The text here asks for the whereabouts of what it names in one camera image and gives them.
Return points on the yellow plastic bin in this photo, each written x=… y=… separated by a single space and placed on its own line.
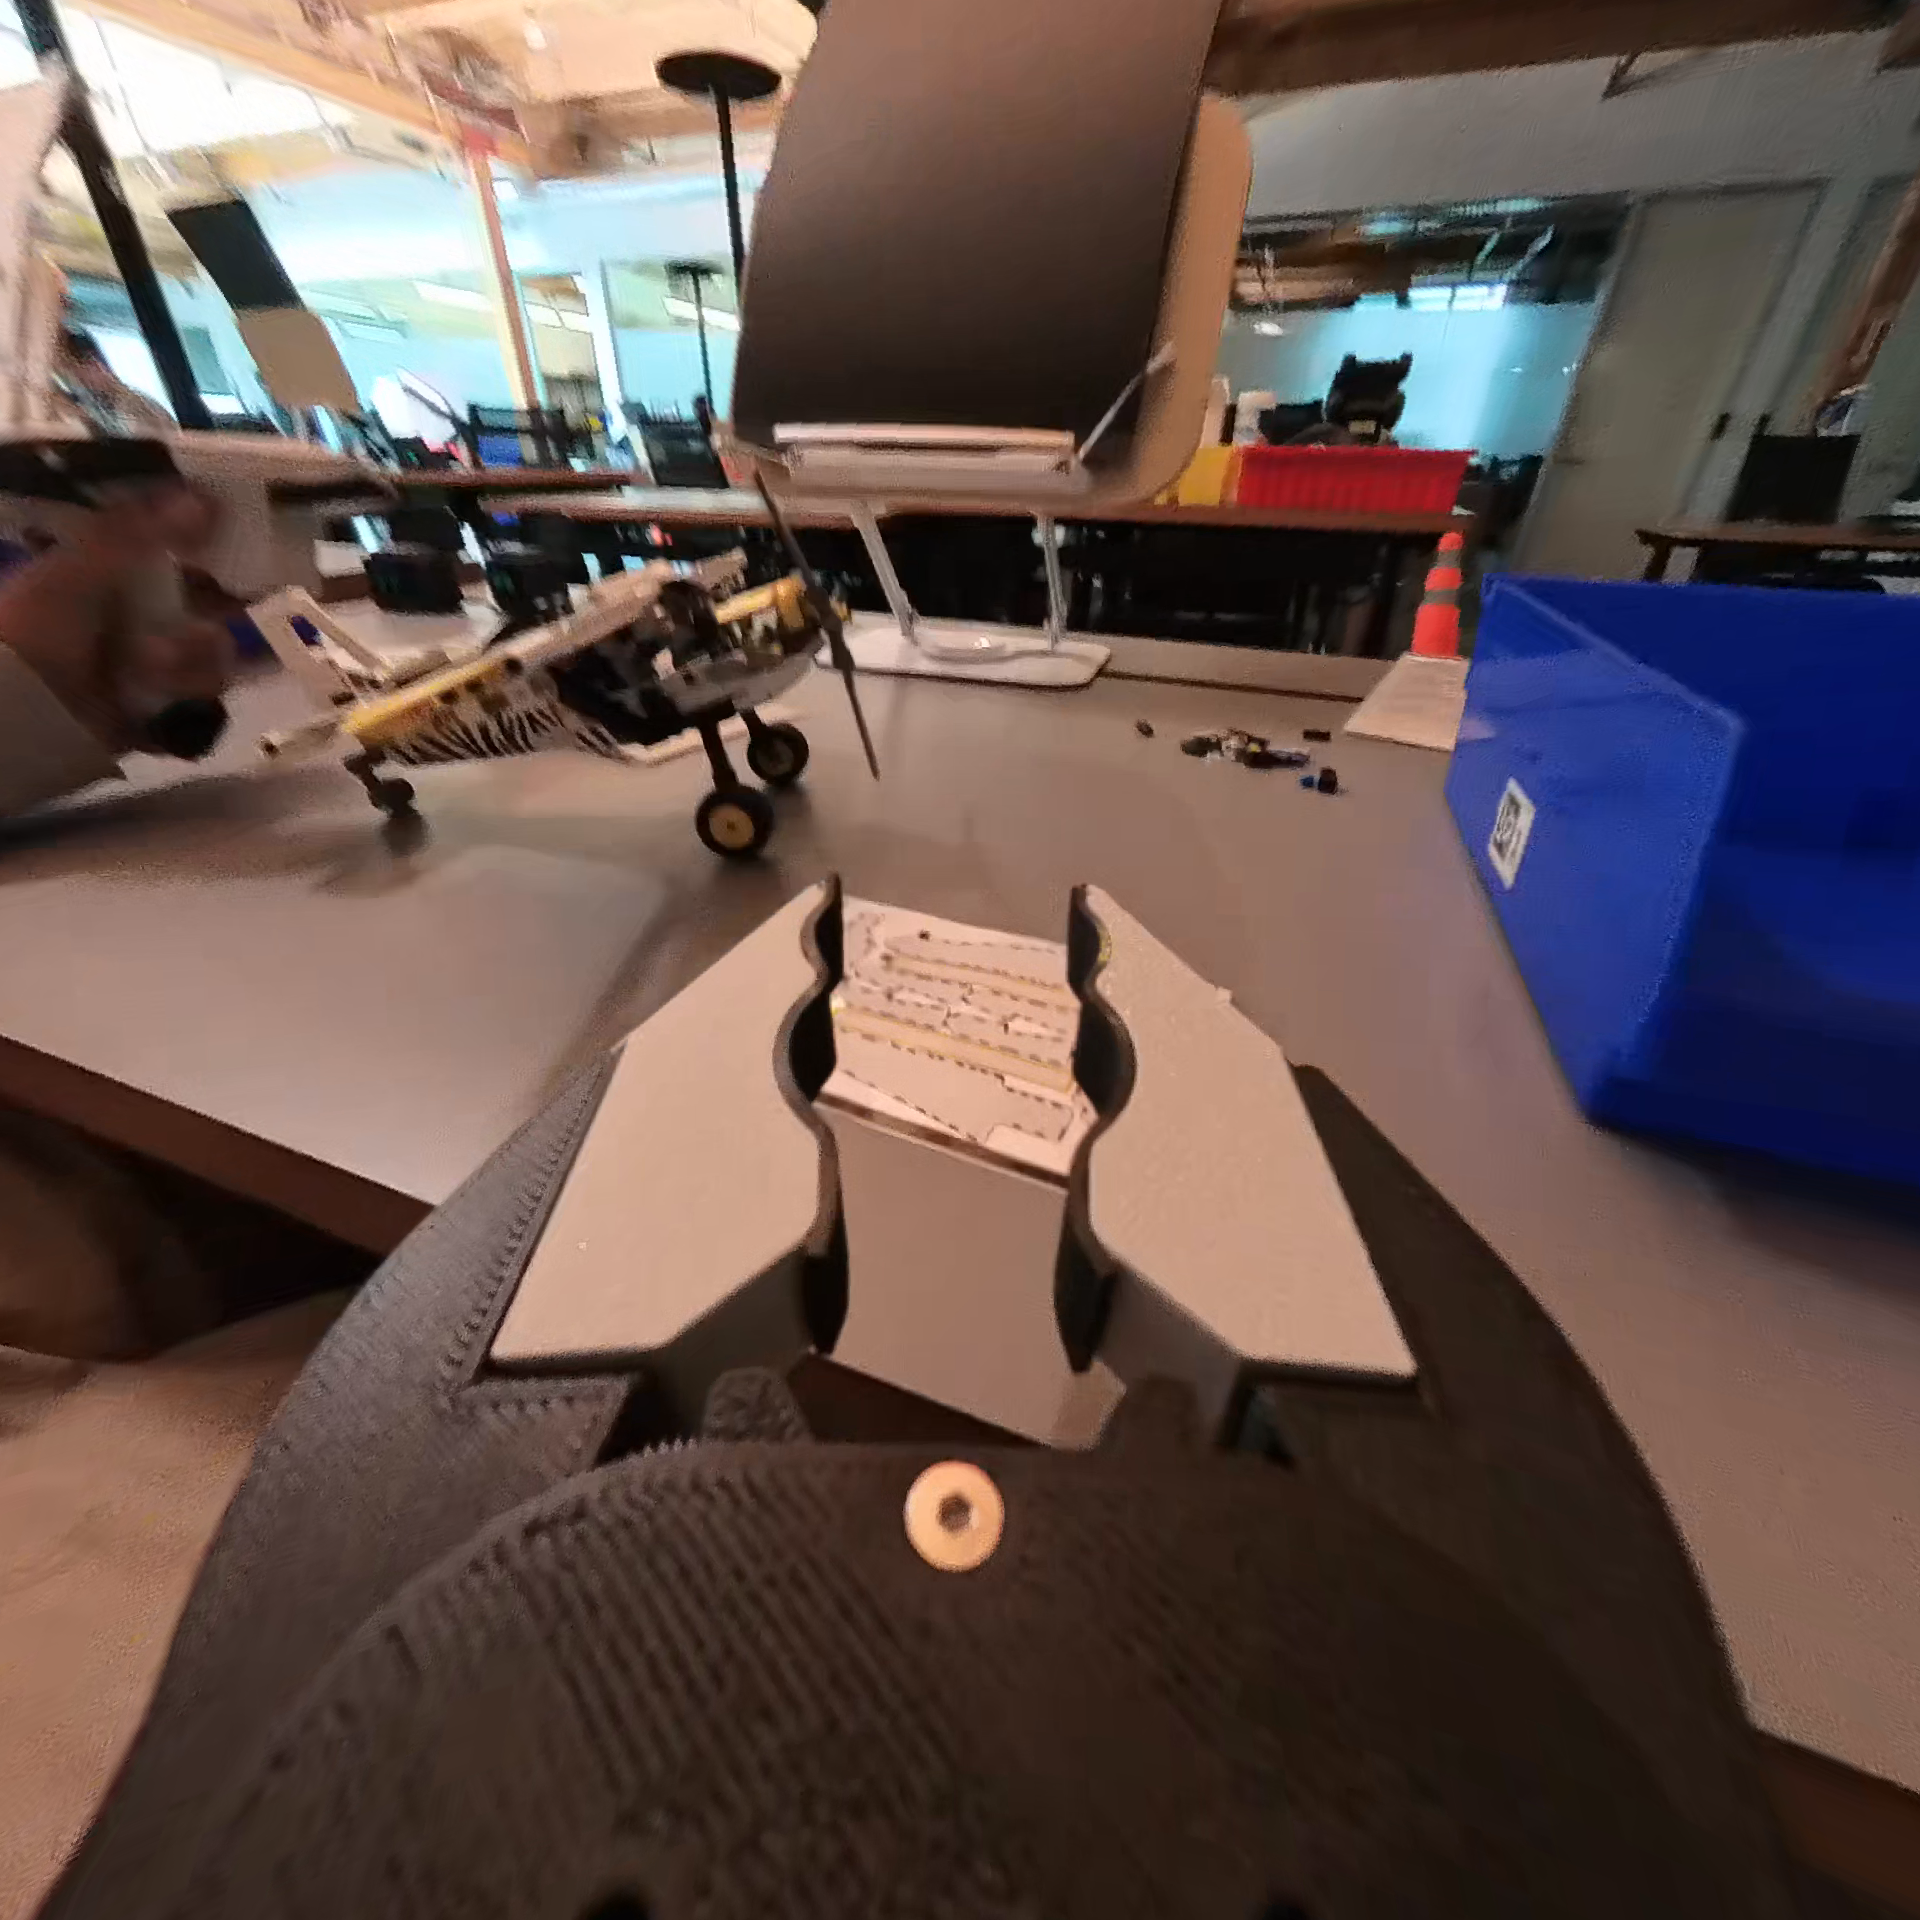
x=1206 y=478

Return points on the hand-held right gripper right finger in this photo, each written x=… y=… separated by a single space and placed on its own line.
x=1233 y=1198

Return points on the black pole stand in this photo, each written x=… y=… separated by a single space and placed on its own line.
x=715 y=74

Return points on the lego airplane model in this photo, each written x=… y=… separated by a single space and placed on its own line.
x=605 y=670

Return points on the orange traffic cone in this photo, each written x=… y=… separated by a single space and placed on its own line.
x=1440 y=614

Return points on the red plastic bin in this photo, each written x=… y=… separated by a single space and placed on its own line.
x=1350 y=478

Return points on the grey door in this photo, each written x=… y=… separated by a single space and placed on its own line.
x=1677 y=390

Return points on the grey cylindrical bar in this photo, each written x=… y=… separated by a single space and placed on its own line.
x=915 y=447

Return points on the person's left forearm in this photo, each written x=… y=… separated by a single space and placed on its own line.
x=38 y=751

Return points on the blue plastic bin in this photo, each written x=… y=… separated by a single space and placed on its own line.
x=1768 y=931

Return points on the lego instruction booklet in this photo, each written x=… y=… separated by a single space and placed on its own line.
x=962 y=1022

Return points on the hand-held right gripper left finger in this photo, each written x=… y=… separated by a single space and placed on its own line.
x=676 y=1198

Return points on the laminated paper sheet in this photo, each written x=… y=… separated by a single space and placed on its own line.
x=1408 y=704

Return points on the black box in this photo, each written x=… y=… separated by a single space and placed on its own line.
x=417 y=584

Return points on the wooden table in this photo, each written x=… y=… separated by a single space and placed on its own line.
x=1768 y=528

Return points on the loose small lego pieces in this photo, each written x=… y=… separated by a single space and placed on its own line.
x=1248 y=743

